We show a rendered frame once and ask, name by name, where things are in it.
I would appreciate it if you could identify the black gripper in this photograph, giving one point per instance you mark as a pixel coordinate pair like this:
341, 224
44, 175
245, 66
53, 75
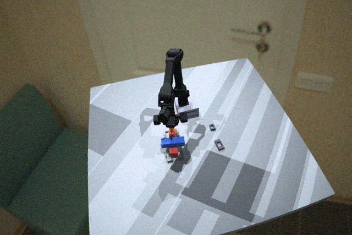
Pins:
183, 118

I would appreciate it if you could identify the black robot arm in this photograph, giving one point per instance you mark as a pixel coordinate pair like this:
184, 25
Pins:
167, 94

